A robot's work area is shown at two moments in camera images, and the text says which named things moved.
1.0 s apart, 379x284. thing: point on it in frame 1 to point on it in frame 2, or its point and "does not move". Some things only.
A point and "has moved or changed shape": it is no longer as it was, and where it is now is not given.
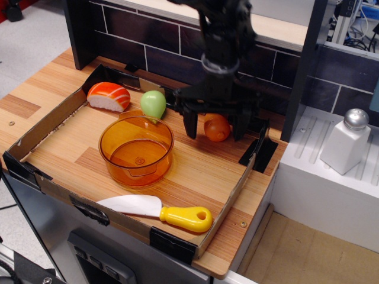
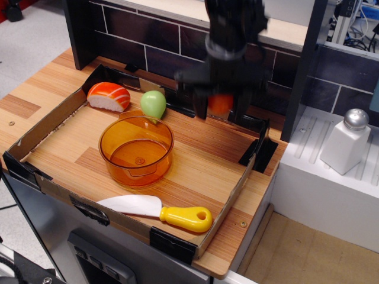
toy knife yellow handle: [186, 219] does not move
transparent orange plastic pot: [137, 149] does not move
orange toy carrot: [217, 126] has moved or changed shape
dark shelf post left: [82, 31] does not move
